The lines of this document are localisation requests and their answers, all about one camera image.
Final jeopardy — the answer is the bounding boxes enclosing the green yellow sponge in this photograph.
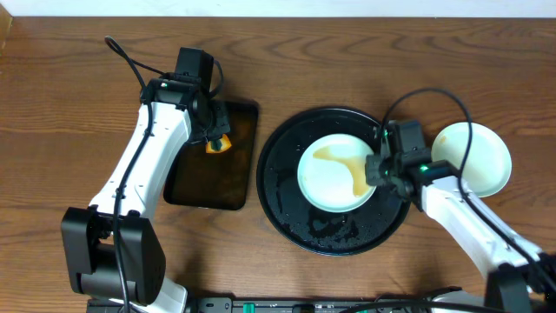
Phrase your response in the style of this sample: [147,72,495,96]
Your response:
[205,134,232,154]

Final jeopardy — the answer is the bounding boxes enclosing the light blue plate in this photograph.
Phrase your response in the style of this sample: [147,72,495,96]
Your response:
[297,134,376,213]
[432,122,513,197]

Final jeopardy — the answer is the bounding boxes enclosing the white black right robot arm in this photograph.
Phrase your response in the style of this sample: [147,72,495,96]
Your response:
[365,155,555,312]

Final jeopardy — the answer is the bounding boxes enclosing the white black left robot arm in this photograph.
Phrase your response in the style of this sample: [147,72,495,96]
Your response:
[61,74,229,312]

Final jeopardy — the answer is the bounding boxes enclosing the black rectangular water tray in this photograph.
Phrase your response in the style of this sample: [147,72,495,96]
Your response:
[163,101,259,210]

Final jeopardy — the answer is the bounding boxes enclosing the black round tray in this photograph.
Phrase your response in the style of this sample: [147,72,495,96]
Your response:
[256,107,410,256]

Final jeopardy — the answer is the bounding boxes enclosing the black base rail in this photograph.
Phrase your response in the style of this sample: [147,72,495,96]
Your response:
[85,296,479,313]

